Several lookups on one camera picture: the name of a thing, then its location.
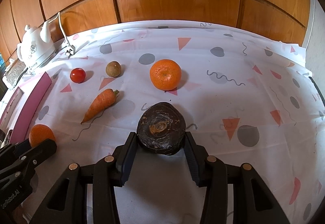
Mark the orange mandarin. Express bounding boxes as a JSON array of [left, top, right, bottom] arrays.
[[29, 124, 56, 148], [149, 59, 182, 91]]

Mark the ornate silver tissue box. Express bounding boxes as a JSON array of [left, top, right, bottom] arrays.
[[2, 58, 28, 90]]

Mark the white kettle power cord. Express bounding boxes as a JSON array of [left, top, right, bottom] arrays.
[[48, 12, 77, 58]]

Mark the large dark vegetable top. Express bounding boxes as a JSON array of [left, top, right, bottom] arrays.
[[136, 102, 186, 155]]

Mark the red cherry tomato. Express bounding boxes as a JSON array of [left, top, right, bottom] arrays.
[[70, 68, 86, 84]]

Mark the pink shallow tray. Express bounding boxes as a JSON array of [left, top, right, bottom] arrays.
[[1, 72, 52, 144]]

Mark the white ceramic electric kettle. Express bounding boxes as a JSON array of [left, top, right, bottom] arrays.
[[16, 21, 56, 70]]

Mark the white patterned tablecloth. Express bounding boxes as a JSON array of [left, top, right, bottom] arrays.
[[19, 21, 324, 223]]

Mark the orange carrot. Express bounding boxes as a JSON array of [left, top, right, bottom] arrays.
[[81, 89, 119, 124]]

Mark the small brown longan fruit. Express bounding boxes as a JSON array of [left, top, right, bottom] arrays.
[[105, 61, 122, 78]]

